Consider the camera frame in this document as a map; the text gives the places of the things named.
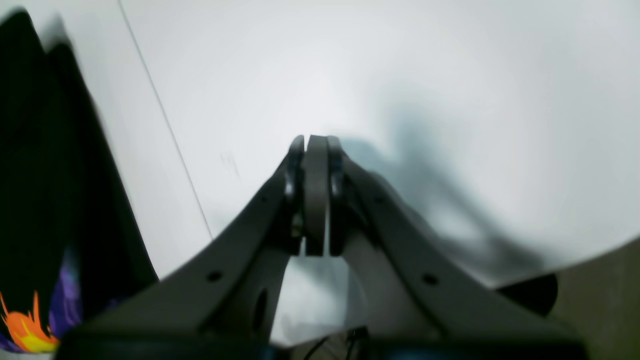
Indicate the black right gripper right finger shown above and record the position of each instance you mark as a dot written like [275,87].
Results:
[419,304]

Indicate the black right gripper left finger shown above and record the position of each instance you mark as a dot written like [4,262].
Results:
[221,304]

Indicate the black T-shirt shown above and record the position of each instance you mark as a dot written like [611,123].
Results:
[70,247]

